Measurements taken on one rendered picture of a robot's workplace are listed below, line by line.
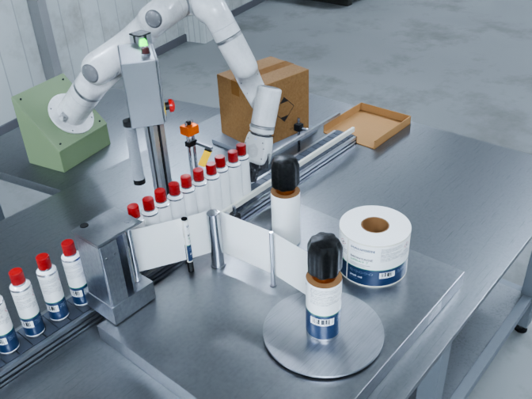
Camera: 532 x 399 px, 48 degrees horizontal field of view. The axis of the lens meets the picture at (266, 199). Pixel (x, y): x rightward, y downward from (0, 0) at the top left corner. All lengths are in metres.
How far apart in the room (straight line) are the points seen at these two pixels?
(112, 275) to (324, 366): 0.58
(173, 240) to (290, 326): 0.42
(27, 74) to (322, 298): 4.06
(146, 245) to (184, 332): 0.28
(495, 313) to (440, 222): 0.73
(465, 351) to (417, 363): 0.93
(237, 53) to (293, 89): 0.58
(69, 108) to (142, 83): 0.87
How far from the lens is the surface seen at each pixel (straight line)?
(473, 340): 2.58
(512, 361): 2.86
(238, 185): 2.01
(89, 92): 2.40
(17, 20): 5.09
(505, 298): 2.81
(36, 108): 2.57
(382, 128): 2.69
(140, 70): 1.66
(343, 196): 2.20
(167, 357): 1.56
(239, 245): 1.73
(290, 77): 2.47
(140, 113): 1.70
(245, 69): 1.98
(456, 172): 2.41
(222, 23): 1.96
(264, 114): 2.02
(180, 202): 1.84
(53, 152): 2.53
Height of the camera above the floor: 2.00
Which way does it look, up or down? 33 degrees down
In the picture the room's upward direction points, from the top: 3 degrees counter-clockwise
